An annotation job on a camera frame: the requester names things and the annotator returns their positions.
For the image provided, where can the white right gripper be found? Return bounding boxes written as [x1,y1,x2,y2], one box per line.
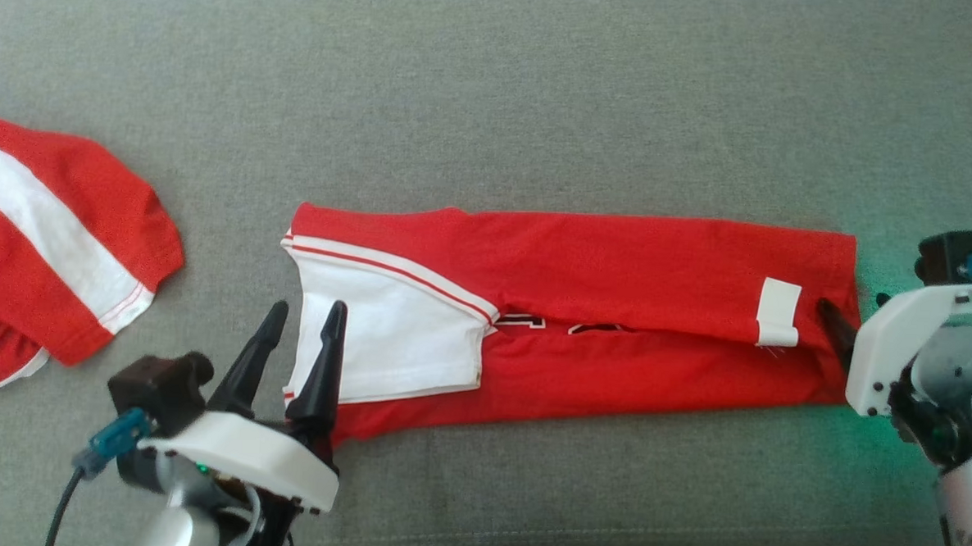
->
[812,275,972,423]

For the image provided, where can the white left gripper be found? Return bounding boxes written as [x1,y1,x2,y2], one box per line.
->
[135,293,349,516]

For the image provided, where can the red basketball jersey white sleeves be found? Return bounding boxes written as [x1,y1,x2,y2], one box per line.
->
[272,199,865,471]

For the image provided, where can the red shorts white stripe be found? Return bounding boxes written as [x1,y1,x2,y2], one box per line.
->
[0,116,192,403]

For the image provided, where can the large grey sofa ottoman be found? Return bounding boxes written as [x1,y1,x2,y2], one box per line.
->
[0,0,972,546]

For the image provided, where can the left cable teal connector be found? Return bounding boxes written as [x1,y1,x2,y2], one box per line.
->
[45,405,154,546]

